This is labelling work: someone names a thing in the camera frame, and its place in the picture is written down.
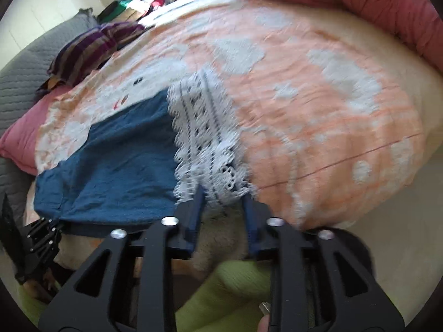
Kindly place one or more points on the person's green clothing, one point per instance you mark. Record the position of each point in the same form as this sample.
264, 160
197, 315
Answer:
221, 294

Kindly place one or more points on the orange white printed blanket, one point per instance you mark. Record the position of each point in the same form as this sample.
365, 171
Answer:
311, 117

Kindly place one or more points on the colourful clothes pile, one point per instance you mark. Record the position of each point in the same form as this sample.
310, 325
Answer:
138, 3

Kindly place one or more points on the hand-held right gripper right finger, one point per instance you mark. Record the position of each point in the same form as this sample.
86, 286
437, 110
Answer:
251, 224

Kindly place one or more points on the person's right hand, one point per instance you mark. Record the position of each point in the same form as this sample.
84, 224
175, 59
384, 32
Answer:
264, 325

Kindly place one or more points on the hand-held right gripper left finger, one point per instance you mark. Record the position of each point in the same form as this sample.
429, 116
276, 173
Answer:
193, 214

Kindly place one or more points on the purple striped pillow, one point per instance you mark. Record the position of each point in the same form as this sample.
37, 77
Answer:
86, 50

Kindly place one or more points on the blue denim jeans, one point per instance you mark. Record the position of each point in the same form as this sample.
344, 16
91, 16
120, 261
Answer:
124, 166

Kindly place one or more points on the red rolled quilt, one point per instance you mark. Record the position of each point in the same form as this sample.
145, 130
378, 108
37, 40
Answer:
346, 0

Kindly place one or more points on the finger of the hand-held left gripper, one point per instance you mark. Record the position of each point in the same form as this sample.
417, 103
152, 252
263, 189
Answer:
46, 250
45, 228

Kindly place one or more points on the grey quilted headboard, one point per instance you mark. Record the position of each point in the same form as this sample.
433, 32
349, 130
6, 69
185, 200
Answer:
31, 62

